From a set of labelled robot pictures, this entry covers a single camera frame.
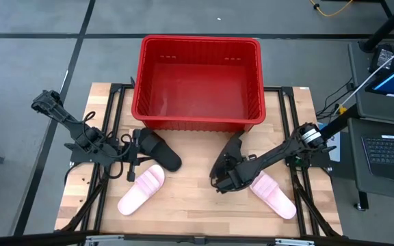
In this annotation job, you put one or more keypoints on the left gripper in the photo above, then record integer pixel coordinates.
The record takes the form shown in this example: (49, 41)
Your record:
(127, 152)

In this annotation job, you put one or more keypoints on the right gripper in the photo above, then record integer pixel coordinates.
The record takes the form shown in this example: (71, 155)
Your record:
(239, 174)

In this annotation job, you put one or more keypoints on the black slide sandal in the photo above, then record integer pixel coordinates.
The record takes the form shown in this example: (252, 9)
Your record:
(231, 147)
(164, 155)

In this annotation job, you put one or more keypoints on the pink slide sandal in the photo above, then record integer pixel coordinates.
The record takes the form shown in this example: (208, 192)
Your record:
(275, 198)
(142, 191)

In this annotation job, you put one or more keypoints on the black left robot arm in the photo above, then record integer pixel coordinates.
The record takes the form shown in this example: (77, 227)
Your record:
(77, 130)

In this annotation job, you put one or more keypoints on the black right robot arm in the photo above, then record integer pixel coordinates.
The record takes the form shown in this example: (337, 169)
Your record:
(279, 150)

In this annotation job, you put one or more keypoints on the red plastic bin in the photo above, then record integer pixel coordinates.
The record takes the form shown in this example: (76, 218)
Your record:
(200, 92)

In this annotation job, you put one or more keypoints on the grey rolling cart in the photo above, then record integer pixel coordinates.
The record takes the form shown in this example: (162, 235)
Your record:
(357, 171)

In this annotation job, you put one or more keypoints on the black laptop keyboard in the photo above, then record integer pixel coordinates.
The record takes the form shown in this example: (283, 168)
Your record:
(388, 153)

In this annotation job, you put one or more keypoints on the black power adapter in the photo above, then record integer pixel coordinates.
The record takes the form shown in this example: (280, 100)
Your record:
(382, 56)

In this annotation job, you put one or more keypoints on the black stand pole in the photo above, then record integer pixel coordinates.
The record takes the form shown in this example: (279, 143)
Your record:
(385, 27)

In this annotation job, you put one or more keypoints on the black aluminium rig frame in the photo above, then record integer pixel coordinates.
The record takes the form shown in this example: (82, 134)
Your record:
(115, 89)

